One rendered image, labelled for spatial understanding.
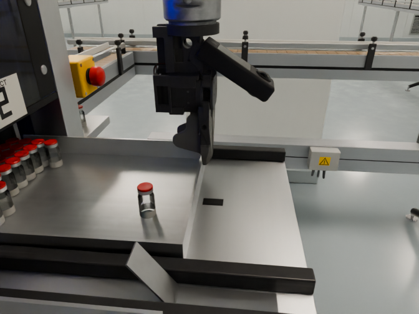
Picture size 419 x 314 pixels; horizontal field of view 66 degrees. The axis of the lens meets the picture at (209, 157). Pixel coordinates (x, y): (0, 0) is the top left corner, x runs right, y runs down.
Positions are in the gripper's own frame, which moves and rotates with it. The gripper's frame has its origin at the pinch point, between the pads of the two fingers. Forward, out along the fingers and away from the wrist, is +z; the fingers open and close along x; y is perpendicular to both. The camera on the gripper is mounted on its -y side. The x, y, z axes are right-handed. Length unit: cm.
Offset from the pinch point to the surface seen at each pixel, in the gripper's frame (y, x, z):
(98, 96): 38, -44, 5
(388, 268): -75, -71, 92
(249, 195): -6.6, 5.1, 3.6
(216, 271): -3.0, 22.0, 1.5
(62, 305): 9.7, 28.5, -0.1
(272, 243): -9.3, 15.1, 3.6
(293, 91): -34, -143, 31
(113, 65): 38, -59, -1
